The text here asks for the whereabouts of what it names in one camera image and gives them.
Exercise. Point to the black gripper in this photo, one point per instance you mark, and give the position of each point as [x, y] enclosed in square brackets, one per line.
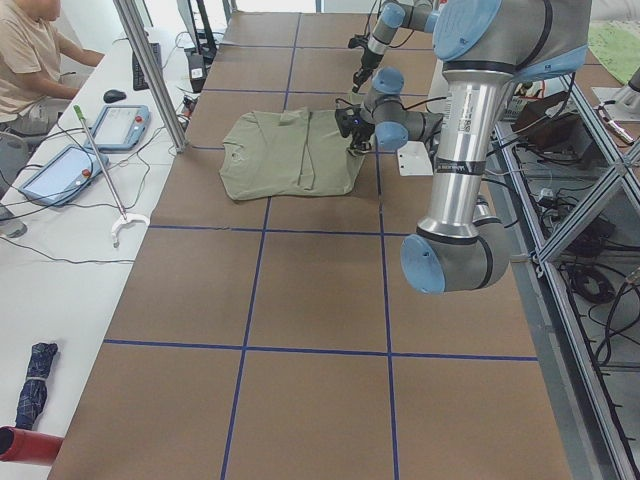
[364, 63]
[360, 135]

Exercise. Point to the green long-sleeve shirt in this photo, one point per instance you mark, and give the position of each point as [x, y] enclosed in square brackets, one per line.
[295, 152]

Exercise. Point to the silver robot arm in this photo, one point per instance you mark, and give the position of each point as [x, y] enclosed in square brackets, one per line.
[486, 49]
[393, 15]

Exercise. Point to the black power adapter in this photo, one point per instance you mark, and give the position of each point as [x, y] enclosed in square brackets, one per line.
[197, 71]

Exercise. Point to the far blue teach pendant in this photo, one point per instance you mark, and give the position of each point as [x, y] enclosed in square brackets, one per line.
[120, 128]

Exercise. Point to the blue teach pendant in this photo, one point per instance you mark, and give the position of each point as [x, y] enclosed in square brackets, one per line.
[120, 128]
[62, 178]

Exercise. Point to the white reacher grabber stick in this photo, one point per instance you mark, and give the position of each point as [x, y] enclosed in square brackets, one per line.
[125, 218]

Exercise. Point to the black computer mouse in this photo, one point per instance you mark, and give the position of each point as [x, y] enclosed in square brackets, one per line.
[113, 95]

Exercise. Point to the near blue teach pendant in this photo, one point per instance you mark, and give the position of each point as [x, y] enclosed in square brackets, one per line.
[62, 178]

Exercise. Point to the seated person in beige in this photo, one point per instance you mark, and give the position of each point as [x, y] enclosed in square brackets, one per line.
[34, 90]

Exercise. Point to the folded dark blue umbrella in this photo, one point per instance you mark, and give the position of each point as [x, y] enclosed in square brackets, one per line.
[34, 393]

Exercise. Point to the red cylinder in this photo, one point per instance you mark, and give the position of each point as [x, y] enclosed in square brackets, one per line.
[29, 447]

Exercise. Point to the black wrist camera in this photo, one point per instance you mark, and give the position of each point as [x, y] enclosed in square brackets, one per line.
[347, 118]
[358, 41]

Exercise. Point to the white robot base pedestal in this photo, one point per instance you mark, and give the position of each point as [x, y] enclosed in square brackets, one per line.
[414, 160]

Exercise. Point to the aluminium frame post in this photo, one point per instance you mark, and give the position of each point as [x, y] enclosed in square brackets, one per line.
[134, 29]

